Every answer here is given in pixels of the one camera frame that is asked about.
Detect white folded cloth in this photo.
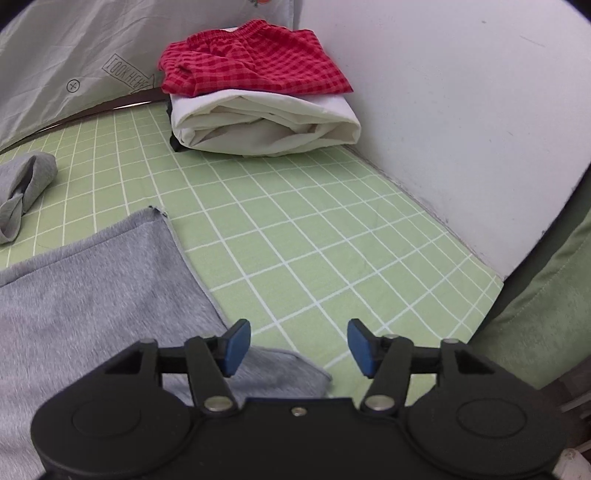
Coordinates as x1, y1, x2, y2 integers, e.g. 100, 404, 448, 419
169, 89, 361, 158

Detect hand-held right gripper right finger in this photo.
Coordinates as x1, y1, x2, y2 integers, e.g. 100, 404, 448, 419
347, 318, 498, 417

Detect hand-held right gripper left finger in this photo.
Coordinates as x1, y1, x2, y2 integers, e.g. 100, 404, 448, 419
104, 319, 253, 419

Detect red checked shorts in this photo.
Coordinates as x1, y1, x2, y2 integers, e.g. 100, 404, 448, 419
159, 18, 354, 97

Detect grey sweatshirt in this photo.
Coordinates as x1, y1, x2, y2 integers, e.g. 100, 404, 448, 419
0, 151, 333, 480

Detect green fleece blanket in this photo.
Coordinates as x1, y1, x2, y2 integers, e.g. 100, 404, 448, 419
470, 216, 591, 393

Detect dark brown bed rail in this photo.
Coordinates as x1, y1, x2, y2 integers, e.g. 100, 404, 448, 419
0, 89, 171, 154

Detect black folded cloth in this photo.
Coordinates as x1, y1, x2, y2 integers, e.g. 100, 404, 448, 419
165, 100, 182, 153

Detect pale grey printed quilt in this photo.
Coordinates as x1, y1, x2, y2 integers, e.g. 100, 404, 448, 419
0, 0, 305, 151

